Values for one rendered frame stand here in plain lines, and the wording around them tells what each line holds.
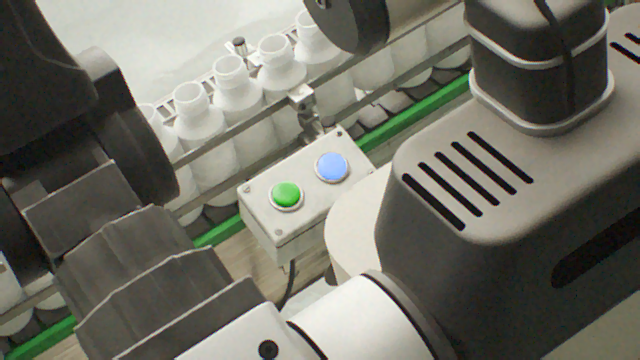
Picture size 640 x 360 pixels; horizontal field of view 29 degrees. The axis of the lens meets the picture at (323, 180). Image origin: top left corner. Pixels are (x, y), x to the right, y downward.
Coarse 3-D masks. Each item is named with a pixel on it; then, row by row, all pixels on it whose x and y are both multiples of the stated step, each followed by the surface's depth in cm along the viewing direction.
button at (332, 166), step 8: (320, 160) 132; (328, 160) 132; (336, 160) 132; (344, 160) 133; (320, 168) 132; (328, 168) 132; (336, 168) 132; (344, 168) 132; (328, 176) 132; (336, 176) 132
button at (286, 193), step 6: (276, 186) 131; (282, 186) 131; (288, 186) 131; (294, 186) 131; (276, 192) 130; (282, 192) 130; (288, 192) 130; (294, 192) 130; (300, 192) 131; (276, 198) 130; (282, 198) 130; (288, 198) 130; (294, 198) 130; (282, 204) 130; (288, 204) 130; (294, 204) 130
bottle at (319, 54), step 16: (304, 16) 145; (304, 32) 143; (320, 32) 143; (304, 48) 145; (320, 48) 144; (336, 48) 145; (320, 64) 145; (336, 64) 145; (336, 80) 147; (352, 80) 151; (320, 96) 148; (336, 96) 148; (352, 96) 150; (320, 112) 151; (336, 112) 150
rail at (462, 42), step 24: (456, 48) 154; (336, 72) 145; (408, 72) 151; (168, 120) 144; (336, 120) 149; (216, 144) 140; (288, 144) 147; (216, 192) 144; (0, 264) 132; (48, 288) 138
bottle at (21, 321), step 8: (8, 272) 136; (0, 280) 134; (8, 280) 136; (0, 288) 135; (8, 288) 136; (16, 288) 137; (0, 296) 135; (8, 296) 136; (16, 296) 137; (24, 296) 139; (0, 304) 136; (8, 304) 137; (16, 304) 138; (0, 312) 137; (24, 312) 139; (32, 312) 141; (16, 320) 138; (24, 320) 139; (0, 328) 138; (8, 328) 139; (16, 328) 139
